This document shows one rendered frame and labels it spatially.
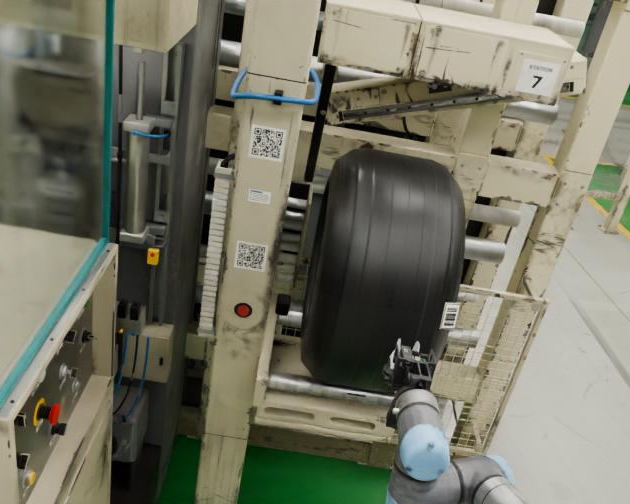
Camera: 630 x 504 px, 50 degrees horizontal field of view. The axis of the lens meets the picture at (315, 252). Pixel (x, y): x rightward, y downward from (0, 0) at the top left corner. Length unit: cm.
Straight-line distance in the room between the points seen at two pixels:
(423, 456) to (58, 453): 81
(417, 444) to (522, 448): 216
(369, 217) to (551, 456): 204
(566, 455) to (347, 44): 222
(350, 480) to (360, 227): 155
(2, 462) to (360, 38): 117
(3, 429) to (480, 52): 129
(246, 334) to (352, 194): 50
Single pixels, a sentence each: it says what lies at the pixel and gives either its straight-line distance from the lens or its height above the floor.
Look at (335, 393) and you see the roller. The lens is 174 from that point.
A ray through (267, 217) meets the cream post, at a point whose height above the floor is 133.
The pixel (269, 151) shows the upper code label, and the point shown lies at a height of 149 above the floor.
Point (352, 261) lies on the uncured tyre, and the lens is 141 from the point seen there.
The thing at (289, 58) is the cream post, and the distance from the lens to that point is 143.
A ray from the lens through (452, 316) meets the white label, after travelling 148.
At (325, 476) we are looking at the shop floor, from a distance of 278.
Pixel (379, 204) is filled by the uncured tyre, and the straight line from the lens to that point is 146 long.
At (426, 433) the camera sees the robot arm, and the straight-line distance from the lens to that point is 109.
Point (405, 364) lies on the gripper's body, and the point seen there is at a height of 129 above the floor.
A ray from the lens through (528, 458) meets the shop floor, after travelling 320.
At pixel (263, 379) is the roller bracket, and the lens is 168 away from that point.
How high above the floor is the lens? 204
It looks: 29 degrees down
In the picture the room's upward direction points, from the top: 11 degrees clockwise
